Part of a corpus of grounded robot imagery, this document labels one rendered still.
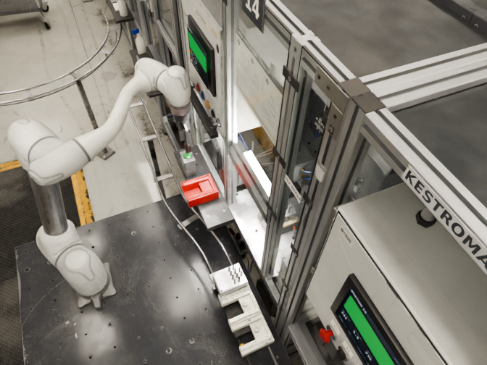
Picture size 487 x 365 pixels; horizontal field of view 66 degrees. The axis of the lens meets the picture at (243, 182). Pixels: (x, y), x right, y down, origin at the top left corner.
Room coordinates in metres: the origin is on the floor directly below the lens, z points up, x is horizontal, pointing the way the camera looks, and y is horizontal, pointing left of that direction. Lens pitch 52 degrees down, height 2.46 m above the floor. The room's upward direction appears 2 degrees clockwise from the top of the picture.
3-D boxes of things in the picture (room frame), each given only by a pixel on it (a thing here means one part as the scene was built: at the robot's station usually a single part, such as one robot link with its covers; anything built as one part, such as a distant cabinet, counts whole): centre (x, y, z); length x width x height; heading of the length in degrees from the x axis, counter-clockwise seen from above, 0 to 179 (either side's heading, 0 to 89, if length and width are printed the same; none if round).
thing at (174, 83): (1.29, 0.30, 1.46); 0.13 x 0.11 x 0.16; 50
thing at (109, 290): (0.71, 0.70, 0.71); 0.22 x 0.18 x 0.06; 25
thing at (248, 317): (0.58, -0.01, 0.84); 0.36 x 0.14 x 0.10; 25
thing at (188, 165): (1.28, 0.28, 0.97); 0.08 x 0.08 x 0.12; 25
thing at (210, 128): (1.26, 0.20, 1.37); 0.36 x 0.04 x 0.04; 25
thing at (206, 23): (1.32, 0.07, 1.60); 0.42 x 0.29 x 0.46; 25
